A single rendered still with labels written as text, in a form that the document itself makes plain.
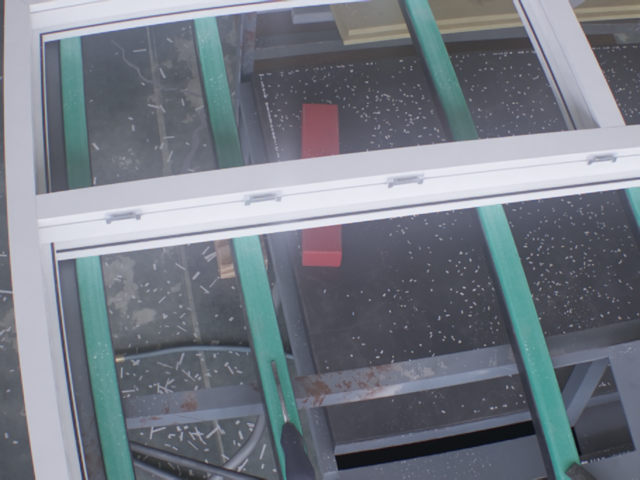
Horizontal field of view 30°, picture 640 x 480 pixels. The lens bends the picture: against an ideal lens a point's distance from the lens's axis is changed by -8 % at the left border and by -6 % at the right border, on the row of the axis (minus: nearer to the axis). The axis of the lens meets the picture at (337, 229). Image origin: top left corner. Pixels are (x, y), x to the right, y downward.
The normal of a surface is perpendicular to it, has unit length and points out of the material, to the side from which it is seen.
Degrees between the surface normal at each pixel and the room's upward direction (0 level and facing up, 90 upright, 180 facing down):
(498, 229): 0
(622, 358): 0
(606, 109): 0
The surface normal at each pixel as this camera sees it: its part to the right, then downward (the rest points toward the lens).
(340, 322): 0.07, -0.57
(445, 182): 0.21, 0.81
